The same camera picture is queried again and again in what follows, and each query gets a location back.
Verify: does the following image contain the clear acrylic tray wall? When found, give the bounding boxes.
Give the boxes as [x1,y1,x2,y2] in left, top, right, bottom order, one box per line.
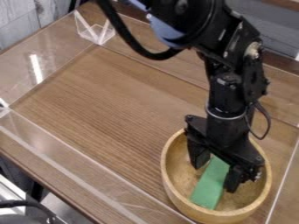
[0,16,299,224]

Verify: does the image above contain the brown wooden bowl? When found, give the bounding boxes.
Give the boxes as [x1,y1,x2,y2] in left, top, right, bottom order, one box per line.
[160,129,272,224]

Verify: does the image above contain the green rectangular block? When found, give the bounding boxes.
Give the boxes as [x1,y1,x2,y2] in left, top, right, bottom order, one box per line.
[190,156,230,210]

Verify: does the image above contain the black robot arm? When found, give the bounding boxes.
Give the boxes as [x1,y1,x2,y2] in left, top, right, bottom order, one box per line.
[96,0,270,193]

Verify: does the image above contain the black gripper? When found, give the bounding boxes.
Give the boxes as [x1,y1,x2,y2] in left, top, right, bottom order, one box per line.
[184,108,266,193]

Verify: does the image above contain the black cable bottom left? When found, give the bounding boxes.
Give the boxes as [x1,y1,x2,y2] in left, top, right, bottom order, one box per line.
[0,200,56,224]

